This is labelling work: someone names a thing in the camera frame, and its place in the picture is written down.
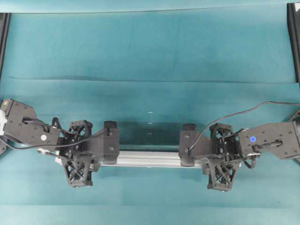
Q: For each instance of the silver aluminium extrusion rail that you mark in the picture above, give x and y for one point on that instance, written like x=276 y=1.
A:
x=149 y=160

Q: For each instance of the black right frame post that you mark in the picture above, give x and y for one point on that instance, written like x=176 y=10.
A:
x=293 y=24

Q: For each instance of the black left frame post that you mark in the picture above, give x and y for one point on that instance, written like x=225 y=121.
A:
x=4 y=28

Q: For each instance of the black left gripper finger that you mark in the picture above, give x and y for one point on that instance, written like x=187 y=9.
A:
x=78 y=171
x=80 y=129

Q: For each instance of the teal cloth table cover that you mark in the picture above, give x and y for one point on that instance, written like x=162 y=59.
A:
x=151 y=72

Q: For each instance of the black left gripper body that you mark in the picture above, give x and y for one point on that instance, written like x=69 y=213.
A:
x=73 y=147

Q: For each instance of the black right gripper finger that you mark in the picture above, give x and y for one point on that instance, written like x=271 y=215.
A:
x=221 y=175
x=219 y=130

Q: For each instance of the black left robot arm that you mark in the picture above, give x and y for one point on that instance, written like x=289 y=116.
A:
x=19 y=123

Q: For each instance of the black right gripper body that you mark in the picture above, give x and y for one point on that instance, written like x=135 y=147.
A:
x=224 y=146

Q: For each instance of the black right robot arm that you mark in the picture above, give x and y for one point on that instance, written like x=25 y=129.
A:
x=246 y=145

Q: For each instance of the black frame post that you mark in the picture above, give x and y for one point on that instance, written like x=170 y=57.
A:
x=4 y=28
x=293 y=24

